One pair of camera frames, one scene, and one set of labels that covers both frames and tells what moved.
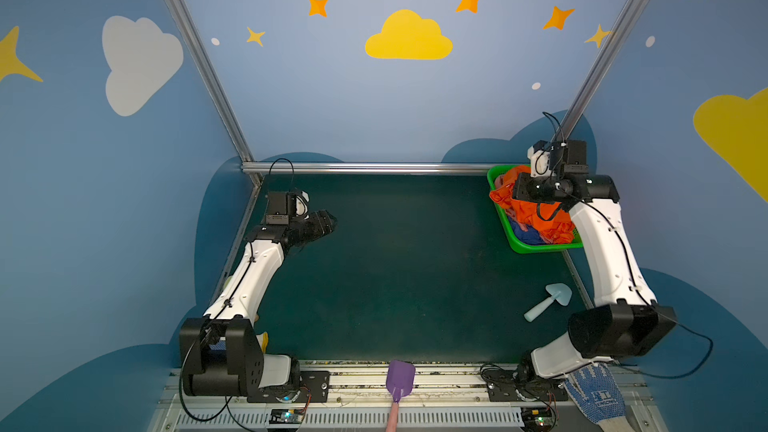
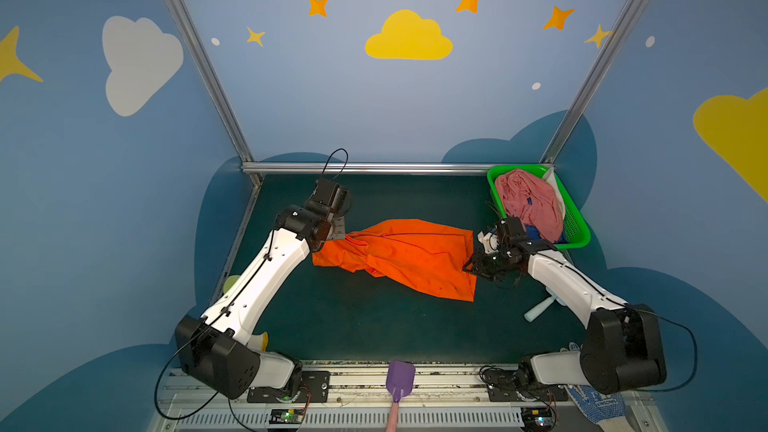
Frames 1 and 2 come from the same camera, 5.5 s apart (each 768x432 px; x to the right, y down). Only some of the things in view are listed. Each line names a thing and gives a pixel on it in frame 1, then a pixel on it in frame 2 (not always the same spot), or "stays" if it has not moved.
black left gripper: [315, 225] to [335, 219]
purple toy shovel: [400, 379] stays
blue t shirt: [529, 235] stays
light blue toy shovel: [557, 291] stays
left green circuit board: [281, 416] stays
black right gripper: [534, 189] to [486, 258]
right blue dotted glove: [596, 392] stays
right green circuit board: [536, 419] stays
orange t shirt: [557, 228] to [426, 255]
